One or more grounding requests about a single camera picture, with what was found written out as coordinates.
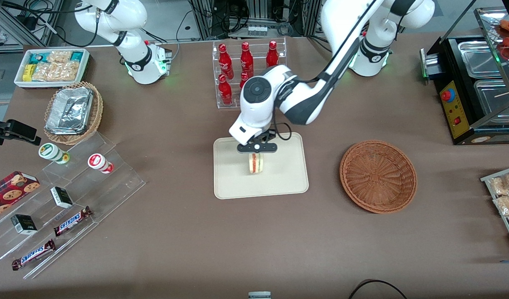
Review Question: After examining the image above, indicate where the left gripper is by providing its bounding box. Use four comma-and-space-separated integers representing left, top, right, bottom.
229, 117, 278, 163

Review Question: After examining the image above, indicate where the round layered sandwich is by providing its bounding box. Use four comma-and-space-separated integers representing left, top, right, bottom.
248, 153, 266, 175

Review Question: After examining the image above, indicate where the beige plastic tray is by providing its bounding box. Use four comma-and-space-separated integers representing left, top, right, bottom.
213, 132, 309, 200

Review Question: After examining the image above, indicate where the light wicker basket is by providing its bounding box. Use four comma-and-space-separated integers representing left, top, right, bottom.
44, 81, 104, 146

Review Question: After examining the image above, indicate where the brown round wicker basket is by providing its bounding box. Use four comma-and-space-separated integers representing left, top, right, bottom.
340, 140, 418, 214

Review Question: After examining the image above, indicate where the tray of packaged snacks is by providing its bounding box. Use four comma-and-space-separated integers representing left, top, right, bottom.
480, 165, 509, 254

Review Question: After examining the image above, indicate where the green sunflower yogurt cup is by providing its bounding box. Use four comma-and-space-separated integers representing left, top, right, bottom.
39, 143, 70, 165

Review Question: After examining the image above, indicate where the silver foil packet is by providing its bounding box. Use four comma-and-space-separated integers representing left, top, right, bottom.
46, 86, 93, 135

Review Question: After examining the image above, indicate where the white plastic snack bin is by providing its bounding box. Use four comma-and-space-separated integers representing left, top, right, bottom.
14, 48, 91, 89

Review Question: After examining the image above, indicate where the red tartan cookie box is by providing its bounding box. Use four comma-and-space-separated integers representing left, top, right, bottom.
0, 171, 41, 221

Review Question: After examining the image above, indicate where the clear bag of crackers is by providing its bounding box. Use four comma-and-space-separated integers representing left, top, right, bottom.
493, 194, 509, 217
32, 62, 79, 82
488, 172, 509, 196
47, 50, 73, 64

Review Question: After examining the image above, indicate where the small black carton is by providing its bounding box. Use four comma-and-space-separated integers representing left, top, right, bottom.
50, 186, 74, 209
10, 214, 38, 235

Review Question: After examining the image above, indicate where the red strawberry yogurt cup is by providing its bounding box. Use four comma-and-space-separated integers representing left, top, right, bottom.
88, 153, 114, 174

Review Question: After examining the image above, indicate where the clear acrylic bottle rack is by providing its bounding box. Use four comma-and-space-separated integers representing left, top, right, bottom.
212, 37, 287, 109

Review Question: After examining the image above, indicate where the Snickers chocolate bar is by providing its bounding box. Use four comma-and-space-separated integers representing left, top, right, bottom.
12, 239, 56, 271
54, 206, 93, 237

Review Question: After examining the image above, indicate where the clear acrylic stepped display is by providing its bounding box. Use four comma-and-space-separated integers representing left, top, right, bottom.
0, 132, 146, 279

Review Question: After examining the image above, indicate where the black food warmer machine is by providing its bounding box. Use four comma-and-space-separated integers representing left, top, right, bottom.
420, 0, 509, 146

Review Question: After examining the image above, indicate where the steel food pan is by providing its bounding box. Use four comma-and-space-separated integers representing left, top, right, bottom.
473, 79, 509, 122
458, 40, 503, 79

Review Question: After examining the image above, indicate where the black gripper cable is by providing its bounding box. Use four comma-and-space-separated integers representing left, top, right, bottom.
273, 109, 293, 141

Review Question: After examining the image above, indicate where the aluminium frame rack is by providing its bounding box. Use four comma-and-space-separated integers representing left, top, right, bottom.
0, 0, 65, 47

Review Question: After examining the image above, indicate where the black floor cable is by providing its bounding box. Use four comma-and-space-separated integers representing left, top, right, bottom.
348, 279, 409, 299

